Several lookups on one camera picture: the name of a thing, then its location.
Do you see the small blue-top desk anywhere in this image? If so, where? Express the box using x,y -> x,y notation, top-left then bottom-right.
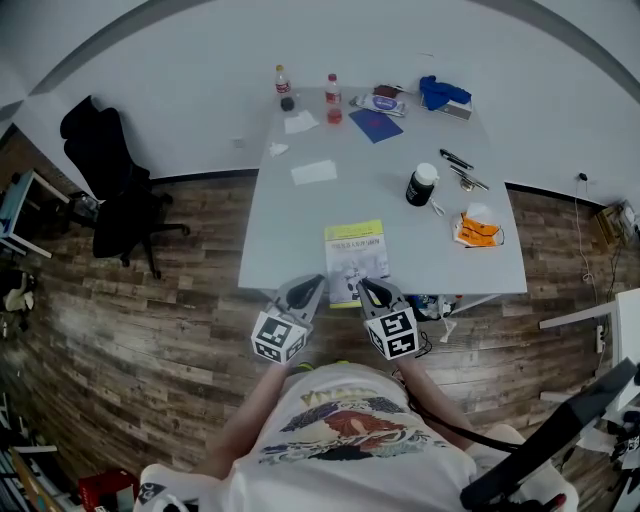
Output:
0,169 -> 72,259

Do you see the person's white printed t-shirt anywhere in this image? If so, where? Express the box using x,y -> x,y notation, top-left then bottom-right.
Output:
133,362 -> 580,512

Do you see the grey flat box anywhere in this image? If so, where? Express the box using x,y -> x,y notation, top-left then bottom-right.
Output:
422,99 -> 474,122

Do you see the white hanging cable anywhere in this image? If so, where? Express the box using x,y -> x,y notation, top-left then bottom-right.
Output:
573,179 -> 597,287

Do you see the clear bottle red drink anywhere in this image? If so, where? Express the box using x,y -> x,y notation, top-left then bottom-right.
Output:
324,73 -> 345,126

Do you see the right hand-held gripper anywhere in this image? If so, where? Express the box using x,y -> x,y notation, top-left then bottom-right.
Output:
354,277 -> 420,361

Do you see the white paper napkin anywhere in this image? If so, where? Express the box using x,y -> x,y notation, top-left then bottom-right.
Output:
283,109 -> 321,135

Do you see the person's left forearm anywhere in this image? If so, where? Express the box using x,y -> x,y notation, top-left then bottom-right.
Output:
192,362 -> 292,482

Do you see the black pen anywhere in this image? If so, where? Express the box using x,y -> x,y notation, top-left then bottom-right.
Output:
449,164 -> 491,193
439,148 -> 475,172

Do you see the pile of clothes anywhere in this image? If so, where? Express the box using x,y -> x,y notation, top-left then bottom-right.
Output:
0,269 -> 39,314

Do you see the red box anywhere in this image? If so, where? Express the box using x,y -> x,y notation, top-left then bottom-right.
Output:
77,468 -> 139,512

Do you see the purple white wipes packet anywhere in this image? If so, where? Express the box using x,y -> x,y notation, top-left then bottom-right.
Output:
349,93 -> 409,118

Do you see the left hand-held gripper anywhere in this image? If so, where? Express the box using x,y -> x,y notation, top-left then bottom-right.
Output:
249,273 -> 326,366

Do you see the clear bottle dark drink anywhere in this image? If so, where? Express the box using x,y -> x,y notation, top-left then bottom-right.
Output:
274,63 -> 297,113

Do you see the black chest-mounted screen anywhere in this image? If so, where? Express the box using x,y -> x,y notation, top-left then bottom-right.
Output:
459,357 -> 640,512

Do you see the storage shelf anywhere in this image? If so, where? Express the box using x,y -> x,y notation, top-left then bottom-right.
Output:
0,443 -> 67,512

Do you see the orange tissue packet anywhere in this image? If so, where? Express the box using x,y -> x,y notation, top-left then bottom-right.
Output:
451,202 -> 506,249

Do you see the black office chair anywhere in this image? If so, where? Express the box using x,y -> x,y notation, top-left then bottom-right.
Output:
59,94 -> 192,281

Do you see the white paperback book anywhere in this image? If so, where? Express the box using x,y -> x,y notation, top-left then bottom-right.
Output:
323,219 -> 392,309

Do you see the blue booklet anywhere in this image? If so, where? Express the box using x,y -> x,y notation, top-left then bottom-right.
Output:
348,107 -> 405,145

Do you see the blue cloth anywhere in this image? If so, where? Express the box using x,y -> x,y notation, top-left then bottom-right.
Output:
418,75 -> 473,112

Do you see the black trash bin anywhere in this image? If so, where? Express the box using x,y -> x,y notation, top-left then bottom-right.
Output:
407,293 -> 459,322

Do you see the cardboard box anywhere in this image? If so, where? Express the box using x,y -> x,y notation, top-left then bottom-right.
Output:
594,199 -> 639,247

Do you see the white side table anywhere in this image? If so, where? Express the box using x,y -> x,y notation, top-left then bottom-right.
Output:
538,288 -> 640,367

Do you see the folded white paper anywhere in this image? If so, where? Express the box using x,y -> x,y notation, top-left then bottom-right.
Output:
290,159 -> 339,187

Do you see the black cable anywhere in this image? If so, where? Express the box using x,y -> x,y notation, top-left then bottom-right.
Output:
403,383 -> 522,454

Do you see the person's right forearm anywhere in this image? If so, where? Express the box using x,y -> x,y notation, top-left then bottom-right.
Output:
397,355 -> 475,447

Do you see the black jar white lid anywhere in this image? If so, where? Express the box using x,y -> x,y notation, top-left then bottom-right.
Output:
405,162 -> 441,208

